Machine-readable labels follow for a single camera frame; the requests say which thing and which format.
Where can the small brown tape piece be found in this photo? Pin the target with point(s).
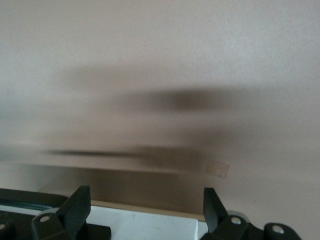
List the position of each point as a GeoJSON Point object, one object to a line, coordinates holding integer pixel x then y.
{"type": "Point", "coordinates": [217, 169]}

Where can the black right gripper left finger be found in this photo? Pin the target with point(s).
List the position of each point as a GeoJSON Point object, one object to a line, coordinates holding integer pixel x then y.
{"type": "Point", "coordinates": [72, 215]}

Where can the white-fronted wooden drawer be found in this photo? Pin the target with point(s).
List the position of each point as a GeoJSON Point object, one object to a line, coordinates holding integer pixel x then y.
{"type": "Point", "coordinates": [150, 225]}

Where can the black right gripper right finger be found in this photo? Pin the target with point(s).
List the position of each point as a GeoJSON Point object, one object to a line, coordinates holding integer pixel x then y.
{"type": "Point", "coordinates": [215, 215]}

